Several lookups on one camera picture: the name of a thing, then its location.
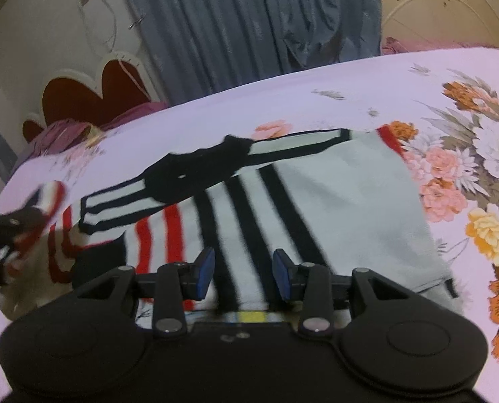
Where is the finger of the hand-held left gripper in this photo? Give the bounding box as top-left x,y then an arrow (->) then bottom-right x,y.
0,207 -> 45,262

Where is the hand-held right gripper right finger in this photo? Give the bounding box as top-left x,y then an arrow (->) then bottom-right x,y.
272,249 -> 422,341

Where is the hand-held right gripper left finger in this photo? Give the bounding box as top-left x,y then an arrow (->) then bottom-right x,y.
75,247 -> 216,341

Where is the striped knit sweater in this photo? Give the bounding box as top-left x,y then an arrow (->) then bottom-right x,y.
0,128 -> 460,324

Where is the crumpled colourful cloth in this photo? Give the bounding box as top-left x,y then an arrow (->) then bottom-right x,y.
26,120 -> 105,157

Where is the red heart-shaped headboard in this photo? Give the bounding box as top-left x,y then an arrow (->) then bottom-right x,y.
20,50 -> 166,143

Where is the pink pillow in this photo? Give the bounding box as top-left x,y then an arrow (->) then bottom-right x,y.
107,101 -> 170,127

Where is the floral bed sheet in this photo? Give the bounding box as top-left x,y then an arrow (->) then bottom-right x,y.
0,48 -> 499,403

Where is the blue-grey curtain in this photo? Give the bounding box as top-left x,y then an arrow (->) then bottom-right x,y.
115,0 -> 382,105

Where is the cream round headboard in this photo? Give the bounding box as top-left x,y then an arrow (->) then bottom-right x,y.
377,0 -> 499,51

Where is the white wall cable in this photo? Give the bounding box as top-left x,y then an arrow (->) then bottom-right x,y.
76,0 -> 149,93

